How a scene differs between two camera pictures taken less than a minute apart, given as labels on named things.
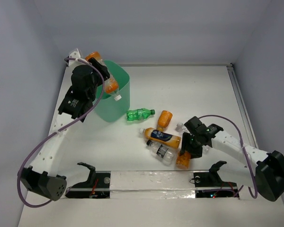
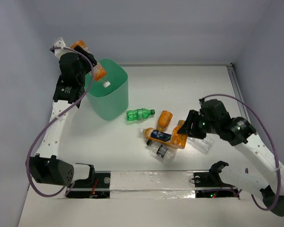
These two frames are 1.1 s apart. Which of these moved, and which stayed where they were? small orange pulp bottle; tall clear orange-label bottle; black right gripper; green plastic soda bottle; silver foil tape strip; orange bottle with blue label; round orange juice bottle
Moved: black right gripper; tall clear orange-label bottle; small orange pulp bottle
Stayed: round orange juice bottle; green plastic soda bottle; orange bottle with blue label; silver foil tape strip
